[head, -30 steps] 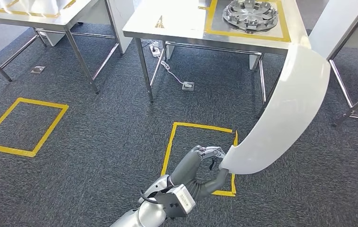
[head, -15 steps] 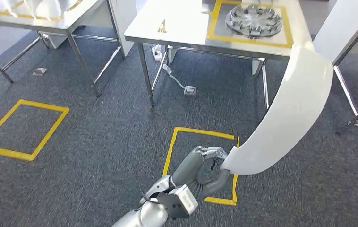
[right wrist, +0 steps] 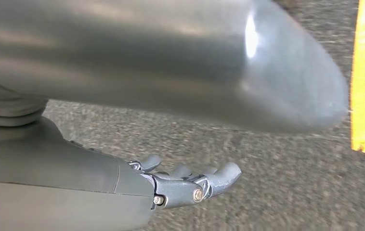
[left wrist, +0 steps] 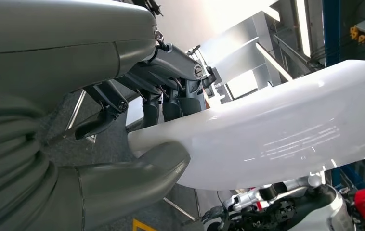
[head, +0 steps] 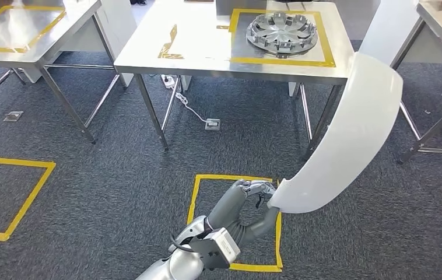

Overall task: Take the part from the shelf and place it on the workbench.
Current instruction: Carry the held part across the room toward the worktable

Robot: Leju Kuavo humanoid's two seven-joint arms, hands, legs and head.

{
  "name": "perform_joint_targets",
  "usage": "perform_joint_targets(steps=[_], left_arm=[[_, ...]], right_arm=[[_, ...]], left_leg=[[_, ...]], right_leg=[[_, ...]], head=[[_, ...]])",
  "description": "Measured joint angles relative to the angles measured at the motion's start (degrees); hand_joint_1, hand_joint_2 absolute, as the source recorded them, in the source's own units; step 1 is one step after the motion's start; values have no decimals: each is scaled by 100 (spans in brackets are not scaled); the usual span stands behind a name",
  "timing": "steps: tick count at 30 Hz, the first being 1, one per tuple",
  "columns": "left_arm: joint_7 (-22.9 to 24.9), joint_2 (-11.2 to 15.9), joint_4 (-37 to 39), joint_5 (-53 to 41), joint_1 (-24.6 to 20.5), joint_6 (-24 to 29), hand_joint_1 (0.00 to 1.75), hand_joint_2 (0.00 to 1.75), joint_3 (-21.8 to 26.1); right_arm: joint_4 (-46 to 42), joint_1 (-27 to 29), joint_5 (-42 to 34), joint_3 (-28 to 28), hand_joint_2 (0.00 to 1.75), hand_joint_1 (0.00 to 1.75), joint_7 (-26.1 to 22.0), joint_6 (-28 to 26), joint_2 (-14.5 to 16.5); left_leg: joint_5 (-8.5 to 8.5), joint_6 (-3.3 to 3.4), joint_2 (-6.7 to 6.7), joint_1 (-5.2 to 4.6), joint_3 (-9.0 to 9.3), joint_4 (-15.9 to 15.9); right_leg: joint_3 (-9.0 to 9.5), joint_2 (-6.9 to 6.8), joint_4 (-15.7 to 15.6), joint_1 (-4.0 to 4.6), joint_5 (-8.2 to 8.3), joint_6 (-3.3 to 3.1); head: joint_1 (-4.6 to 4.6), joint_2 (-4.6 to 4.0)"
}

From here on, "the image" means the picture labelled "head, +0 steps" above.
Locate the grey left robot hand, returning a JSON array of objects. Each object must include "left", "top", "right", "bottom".
[{"left": 207, "top": 179, "right": 280, "bottom": 237}]

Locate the white curved car body part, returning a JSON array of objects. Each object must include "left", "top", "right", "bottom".
[{"left": 266, "top": 51, "right": 405, "bottom": 215}]

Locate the steel floor outlet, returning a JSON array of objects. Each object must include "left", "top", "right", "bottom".
[
  {"left": 3, "top": 110, "right": 24, "bottom": 123},
  {"left": 204, "top": 117, "right": 222, "bottom": 132}
]

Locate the white power strip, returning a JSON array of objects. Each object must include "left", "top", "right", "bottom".
[{"left": 160, "top": 74, "right": 177, "bottom": 89}]

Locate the silver wheel hubcap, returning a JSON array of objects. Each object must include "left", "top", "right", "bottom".
[{"left": 245, "top": 11, "right": 319, "bottom": 59}]

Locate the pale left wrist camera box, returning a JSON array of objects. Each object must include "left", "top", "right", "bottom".
[{"left": 189, "top": 227, "right": 242, "bottom": 270}]

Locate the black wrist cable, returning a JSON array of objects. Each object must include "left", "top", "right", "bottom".
[{"left": 169, "top": 233, "right": 195, "bottom": 254}]

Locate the white power cable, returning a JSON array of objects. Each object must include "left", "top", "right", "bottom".
[{"left": 169, "top": 85, "right": 211, "bottom": 124}]

